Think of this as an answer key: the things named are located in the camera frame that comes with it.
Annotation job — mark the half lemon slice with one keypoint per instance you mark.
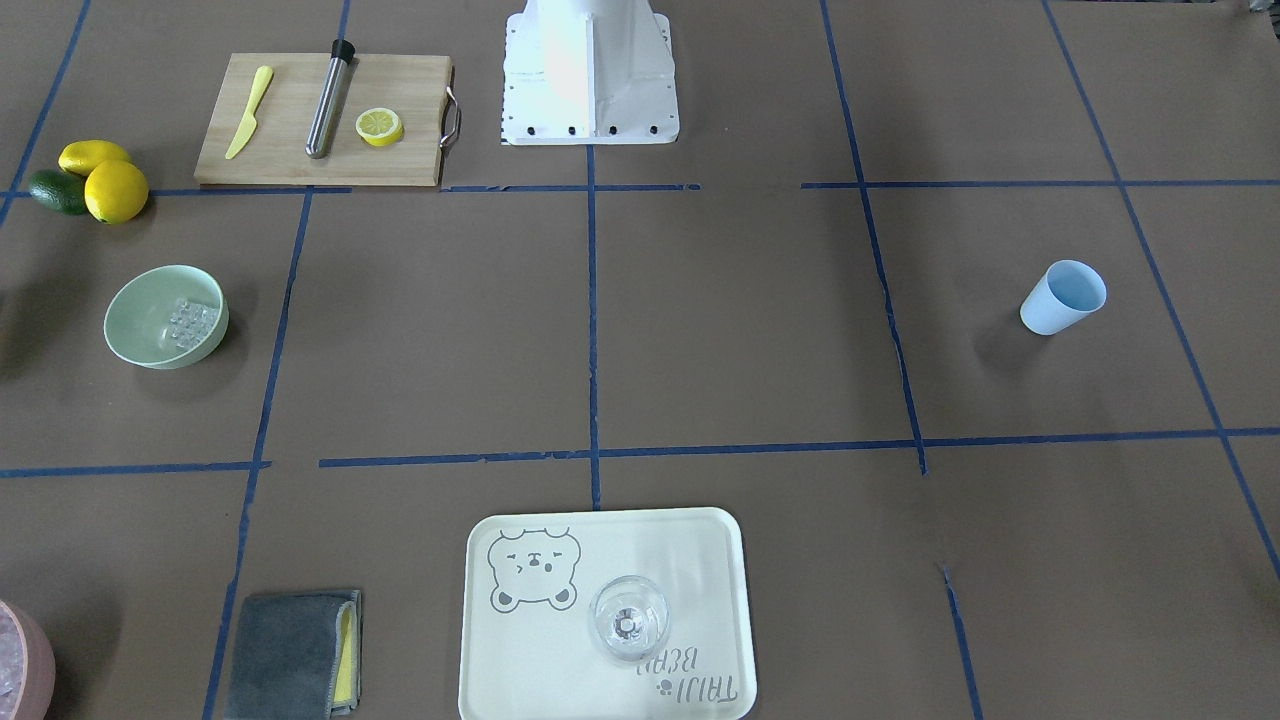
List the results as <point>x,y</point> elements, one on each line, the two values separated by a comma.
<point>379,127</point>

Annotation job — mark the yellow lemon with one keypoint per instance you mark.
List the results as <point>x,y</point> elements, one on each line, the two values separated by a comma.
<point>116,191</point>
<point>82,157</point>

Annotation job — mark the cream bear tray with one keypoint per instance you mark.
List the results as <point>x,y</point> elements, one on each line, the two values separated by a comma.
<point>527,651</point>

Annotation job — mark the ice cubes in bowl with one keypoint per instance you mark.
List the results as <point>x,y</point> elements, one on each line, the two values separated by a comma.
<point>189,324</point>

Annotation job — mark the clear wine glass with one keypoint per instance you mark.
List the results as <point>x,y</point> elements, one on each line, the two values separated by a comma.
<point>630,619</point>

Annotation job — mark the yellow plastic knife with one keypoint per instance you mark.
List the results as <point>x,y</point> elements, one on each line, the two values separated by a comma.
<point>248,122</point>

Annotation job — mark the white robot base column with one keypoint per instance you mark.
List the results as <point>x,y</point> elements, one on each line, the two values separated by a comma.
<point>589,73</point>

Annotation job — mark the light blue plastic cup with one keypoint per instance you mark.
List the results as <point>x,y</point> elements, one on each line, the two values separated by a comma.
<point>1067,292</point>

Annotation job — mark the pink bowl of ice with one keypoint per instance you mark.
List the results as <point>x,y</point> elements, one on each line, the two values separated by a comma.
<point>28,669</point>

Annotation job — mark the light green bowl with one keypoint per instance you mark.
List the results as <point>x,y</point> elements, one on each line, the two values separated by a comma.
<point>134,323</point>

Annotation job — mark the metal muddler black tip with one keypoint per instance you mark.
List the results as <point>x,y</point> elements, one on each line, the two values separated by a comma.
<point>320,137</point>

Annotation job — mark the green lime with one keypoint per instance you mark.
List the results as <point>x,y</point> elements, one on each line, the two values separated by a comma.
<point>59,191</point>

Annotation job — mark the grey folded cloth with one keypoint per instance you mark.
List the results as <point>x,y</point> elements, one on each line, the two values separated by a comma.
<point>297,656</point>

